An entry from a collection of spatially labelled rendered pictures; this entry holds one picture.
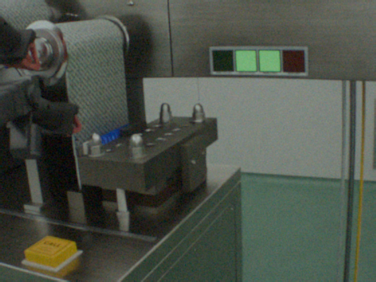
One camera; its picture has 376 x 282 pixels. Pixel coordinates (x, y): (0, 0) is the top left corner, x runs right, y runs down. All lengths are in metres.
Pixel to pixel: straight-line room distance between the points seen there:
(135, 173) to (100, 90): 0.28
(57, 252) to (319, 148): 2.97
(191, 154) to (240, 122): 2.67
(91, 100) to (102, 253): 0.39
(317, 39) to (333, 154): 2.55
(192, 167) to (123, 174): 0.20
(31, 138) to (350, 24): 0.74
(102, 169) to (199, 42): 0.43
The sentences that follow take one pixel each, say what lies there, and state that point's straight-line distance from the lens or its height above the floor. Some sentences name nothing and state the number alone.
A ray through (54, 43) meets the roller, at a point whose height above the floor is 1.27.
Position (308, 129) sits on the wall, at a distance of 3.64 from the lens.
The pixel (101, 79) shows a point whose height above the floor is 1.17.
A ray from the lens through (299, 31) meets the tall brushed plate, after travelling 1.17.
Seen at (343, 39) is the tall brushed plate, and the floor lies 1.24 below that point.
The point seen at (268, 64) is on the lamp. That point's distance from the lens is 1.18.
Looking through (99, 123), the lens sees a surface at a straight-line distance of 1.16.
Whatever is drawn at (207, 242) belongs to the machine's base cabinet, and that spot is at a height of 0.79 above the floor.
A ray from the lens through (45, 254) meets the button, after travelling 0.87.
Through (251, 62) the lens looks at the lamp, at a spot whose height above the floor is 1.18.
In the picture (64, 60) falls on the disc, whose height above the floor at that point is 1.23.
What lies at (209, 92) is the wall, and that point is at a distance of 3.80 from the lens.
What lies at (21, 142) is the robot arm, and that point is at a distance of 0.90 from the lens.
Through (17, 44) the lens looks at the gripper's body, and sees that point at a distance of 0.98.
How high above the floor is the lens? 1.31
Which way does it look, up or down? 15 degrees down
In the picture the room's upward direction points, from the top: 4 degrees counter-clockwise
